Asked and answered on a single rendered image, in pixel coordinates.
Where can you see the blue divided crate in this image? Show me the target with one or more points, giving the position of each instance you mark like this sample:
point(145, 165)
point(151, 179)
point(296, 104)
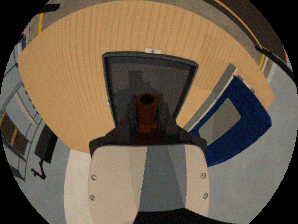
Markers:
point(237, 118)

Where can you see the brown glass bottle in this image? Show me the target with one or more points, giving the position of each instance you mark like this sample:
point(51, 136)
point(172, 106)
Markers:
point(147, 133)

